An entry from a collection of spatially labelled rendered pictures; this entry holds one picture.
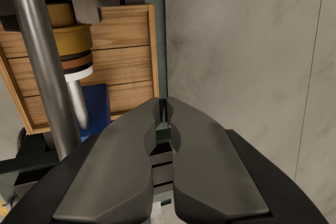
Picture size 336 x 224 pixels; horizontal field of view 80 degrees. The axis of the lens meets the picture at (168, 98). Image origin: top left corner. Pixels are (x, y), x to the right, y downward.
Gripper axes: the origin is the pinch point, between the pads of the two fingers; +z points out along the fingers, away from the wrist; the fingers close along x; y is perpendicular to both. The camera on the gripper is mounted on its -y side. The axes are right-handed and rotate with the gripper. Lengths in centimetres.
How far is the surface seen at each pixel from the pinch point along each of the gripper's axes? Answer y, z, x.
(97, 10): -3.8, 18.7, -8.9
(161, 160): 40, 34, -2
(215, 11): 9, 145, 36
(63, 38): -0.9, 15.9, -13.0
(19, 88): 14, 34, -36
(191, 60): 43, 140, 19
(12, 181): 40, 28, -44
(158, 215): 84, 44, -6
